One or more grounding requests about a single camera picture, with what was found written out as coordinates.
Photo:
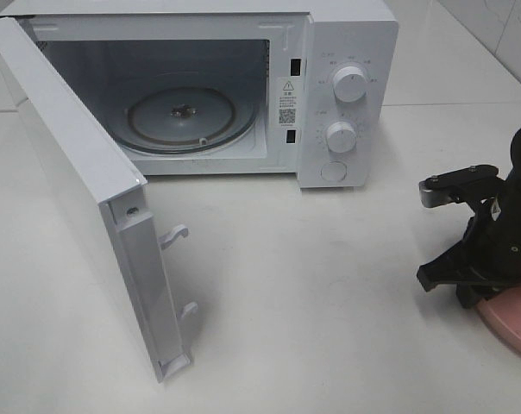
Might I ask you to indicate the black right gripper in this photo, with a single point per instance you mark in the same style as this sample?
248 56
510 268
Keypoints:
488 259

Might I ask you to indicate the pink round plate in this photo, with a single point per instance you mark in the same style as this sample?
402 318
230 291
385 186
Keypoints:
502 315

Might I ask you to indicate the round white door button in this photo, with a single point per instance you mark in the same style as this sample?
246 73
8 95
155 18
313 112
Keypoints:
334 171

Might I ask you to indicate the white microwave door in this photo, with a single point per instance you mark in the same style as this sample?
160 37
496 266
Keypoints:
101 195

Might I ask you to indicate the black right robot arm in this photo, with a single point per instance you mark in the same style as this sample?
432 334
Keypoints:
510 193

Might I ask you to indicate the lower white timer knob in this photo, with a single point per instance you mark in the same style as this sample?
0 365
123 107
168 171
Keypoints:
341 137

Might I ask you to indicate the upper white power knob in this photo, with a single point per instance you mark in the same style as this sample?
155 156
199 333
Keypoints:
350 83

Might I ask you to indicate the white warning sticker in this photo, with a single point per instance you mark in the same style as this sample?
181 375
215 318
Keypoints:
288 99

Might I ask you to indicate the white microwave oven body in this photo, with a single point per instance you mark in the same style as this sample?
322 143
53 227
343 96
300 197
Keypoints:
112 51

